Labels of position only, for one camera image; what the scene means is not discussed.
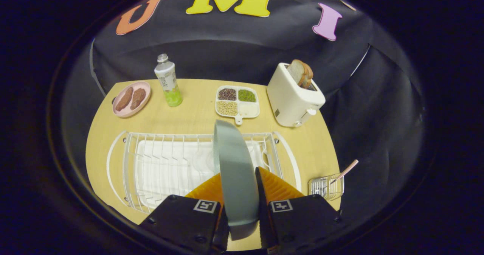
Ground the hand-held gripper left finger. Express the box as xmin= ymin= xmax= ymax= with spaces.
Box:
xmin=139 ymin=173 xmax=230 ymax=255

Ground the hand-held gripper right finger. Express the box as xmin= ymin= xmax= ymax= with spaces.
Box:
xmin=255 ymin=166 xmax=346 ymax=254

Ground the pale green plate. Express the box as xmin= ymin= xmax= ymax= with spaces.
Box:
xmin=213 ymin=120 xmax=261 ymax=241

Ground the small wire basket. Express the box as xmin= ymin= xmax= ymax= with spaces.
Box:
xmin=308 ymin=174 xmax=345 ymax=201

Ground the white wire dish rack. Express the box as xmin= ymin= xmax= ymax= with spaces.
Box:
xmin=106 ymin=130 xmax=302 ymax=215

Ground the checked handle spoon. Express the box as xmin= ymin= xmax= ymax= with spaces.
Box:
xmin=330 ymin=159 xmax=359 ymax=185

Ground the pink plate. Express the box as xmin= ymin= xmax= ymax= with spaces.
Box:
xmin=112 ymin=81 xmax=152 ymax=118

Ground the white drip tray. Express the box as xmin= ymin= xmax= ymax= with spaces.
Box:
xmin=135 ymin=140 xmax=265 ymax=210

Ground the brown meat piece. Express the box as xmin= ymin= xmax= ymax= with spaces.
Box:
xmin=130 ymin=88 xmax=147 ymax=110
xmin=115 ymin=87 xmax=134 ymax=112

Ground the white divided bean tray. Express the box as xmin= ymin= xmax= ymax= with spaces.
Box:
xmin=215 ymin=86 xmax=261 ymax=126

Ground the white toaster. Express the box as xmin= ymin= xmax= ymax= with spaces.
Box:
xmin=266 ymin=62 xmax=326 ymax=128

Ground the green drink bottle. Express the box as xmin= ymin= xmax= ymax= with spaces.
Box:
xmin=154 ymin=53 xmax=183 ymax=107

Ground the brown bread slice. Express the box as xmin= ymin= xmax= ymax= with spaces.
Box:
xmin=287 ymin=59 xmax=314 ymax=89

